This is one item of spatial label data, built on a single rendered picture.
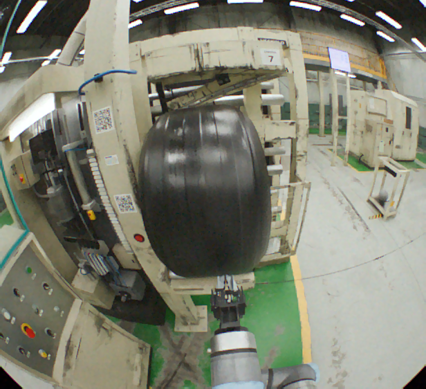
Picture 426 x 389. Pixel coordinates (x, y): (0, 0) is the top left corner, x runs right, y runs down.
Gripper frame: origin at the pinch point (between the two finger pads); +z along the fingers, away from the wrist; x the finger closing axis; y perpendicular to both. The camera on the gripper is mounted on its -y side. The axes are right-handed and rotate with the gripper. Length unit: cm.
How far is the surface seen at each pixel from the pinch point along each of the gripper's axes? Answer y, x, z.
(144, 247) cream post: -1.3, 31.0, 19.8
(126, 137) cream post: 42, 25, 16
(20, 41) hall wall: 713, 856, 322
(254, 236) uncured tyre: 17.7, -7.2, -3.7
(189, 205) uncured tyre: 26.4, 5.4, -2.9
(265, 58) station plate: 70, -27, 37
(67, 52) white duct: 101, 74, 35
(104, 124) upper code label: 47, 32, 13
